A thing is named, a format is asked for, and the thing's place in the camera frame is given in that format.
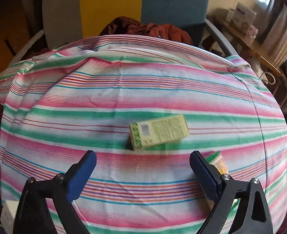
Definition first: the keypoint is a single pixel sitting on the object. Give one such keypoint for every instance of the pink tissue packet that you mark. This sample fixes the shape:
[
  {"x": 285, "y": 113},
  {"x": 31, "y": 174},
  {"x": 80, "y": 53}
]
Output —
[{"x": 252, "y": 32}]

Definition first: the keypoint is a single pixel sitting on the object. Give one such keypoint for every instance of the large white carton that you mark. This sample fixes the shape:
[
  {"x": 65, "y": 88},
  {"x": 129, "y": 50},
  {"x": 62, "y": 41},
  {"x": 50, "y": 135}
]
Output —
[{"x": 243, "y": 17}]

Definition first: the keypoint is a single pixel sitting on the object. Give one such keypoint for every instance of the grey yellow blue headboard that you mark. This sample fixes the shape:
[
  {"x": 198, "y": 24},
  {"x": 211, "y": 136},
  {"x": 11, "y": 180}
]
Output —
[{"x": 124, "y": 4}]

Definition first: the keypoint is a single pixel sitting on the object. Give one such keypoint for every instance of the green pink print box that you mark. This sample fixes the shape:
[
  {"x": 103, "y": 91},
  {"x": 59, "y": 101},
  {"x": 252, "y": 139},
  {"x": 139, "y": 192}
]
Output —
[{"x": 219, "y": 163}]

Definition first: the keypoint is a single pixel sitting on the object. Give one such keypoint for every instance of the grey bed rail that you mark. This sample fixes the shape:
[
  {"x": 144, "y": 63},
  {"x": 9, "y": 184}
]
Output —
[{"x": 219, "y": 36}]

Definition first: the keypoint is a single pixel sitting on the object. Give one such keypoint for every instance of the green print cream box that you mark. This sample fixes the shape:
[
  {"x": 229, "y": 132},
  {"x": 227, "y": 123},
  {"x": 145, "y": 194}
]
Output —
[{"x": 160, "y": 131}]

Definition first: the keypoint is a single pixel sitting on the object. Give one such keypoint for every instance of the dark red cloth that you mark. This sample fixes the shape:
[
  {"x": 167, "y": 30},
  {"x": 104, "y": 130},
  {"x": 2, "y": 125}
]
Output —
[{"x": 155, "y": 30}]

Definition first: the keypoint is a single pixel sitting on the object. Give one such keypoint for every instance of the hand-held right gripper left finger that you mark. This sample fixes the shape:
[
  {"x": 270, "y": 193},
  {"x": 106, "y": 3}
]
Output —
[{"x": 82, "y": 175}]

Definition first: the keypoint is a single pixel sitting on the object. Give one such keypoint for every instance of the wooden desk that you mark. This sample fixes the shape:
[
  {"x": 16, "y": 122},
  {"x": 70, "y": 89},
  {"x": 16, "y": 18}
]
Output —
[{"x": 257, "y": 51}]

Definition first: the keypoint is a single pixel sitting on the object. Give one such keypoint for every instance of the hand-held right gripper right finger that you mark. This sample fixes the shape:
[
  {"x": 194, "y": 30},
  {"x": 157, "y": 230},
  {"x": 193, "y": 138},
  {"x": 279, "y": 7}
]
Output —
[{"x": 204, "y": 175}]

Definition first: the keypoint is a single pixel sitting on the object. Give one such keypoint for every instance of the small white desk box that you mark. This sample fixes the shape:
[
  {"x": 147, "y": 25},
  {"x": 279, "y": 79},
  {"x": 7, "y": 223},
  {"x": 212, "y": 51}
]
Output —
[{"x": 230, "y": 15}]

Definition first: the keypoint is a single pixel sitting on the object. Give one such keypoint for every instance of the grey curtain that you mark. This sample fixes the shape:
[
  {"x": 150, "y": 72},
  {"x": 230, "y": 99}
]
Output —
[{"x": 281, "y": 36}]

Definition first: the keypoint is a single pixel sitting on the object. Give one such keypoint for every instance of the white bed rail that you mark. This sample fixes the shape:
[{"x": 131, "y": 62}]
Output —
[{"x": 27, "y": 46}]

